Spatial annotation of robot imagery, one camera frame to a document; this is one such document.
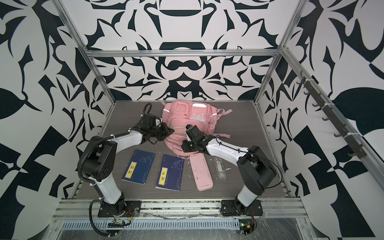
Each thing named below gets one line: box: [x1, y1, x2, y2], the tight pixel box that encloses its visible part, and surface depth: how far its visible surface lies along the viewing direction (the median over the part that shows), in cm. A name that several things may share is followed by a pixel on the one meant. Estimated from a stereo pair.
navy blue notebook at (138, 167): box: [121, 149, 156, 185], surface depth 89 cm
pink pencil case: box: [189, 152, 214, 192], surface depth 85 cm
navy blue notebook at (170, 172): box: [155, 154, 185, 191], surface depth 86 cm
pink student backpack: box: [161, 100, 233, 159], surface depth 107 cm
